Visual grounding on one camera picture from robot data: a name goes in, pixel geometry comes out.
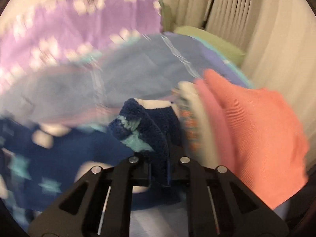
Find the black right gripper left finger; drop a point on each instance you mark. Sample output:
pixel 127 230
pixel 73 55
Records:
pixel 98 204

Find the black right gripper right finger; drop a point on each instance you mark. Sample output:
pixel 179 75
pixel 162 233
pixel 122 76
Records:
pixel 219 204

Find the green bed pad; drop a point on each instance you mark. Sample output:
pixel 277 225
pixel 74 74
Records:
pixel 228 50

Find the blue striped bed sheet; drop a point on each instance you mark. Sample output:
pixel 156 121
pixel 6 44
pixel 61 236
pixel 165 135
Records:
pixel 93 89

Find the coral folded garment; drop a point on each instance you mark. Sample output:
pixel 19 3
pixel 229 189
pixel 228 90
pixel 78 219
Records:
pixel 265 146

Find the purple floral pillow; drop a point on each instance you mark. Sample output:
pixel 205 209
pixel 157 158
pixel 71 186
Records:
pixel 64 30

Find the beige curtain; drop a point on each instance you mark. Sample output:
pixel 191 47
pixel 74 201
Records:
pixel 278 39

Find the patterned folded garment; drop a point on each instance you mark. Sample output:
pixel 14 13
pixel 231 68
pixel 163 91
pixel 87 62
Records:
pixel 189 121

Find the navy fleece star garment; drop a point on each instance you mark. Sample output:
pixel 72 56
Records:
pixel 42 161

